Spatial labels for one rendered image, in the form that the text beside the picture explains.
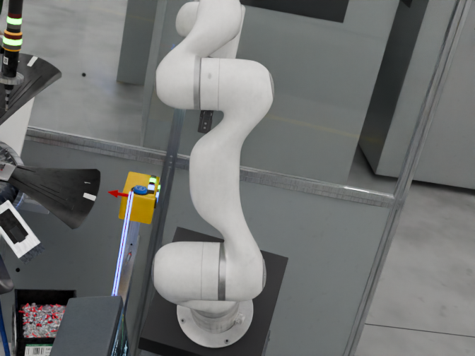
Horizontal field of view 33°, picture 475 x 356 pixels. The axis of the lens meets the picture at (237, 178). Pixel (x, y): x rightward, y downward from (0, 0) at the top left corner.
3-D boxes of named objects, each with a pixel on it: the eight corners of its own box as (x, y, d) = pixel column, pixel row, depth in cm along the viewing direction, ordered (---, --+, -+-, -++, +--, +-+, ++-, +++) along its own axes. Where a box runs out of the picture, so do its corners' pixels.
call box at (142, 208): (124, 199, 257) (128, 169, 252) (155, 205, 258) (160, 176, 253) (117, 222, 242) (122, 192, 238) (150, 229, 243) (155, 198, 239)
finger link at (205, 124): (214, 114, 196) (209, 138, 199) (214, 109, 199) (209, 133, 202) (201, 111, 196) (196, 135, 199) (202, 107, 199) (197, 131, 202)
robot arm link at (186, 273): (239, 318, 179) (240, 294, 156) (157, 316, 179) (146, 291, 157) (240, 267, 183) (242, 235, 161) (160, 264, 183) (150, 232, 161)
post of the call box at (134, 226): (127, 239, 256) (133, 206, 251) (136, 241, 256) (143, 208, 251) (126, 244, 253) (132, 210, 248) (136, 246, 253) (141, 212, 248)
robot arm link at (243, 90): (189, 285, 172) (264, 287, 172) (185, 309, 160) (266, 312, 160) (192, 53, 158) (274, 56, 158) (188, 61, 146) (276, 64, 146)
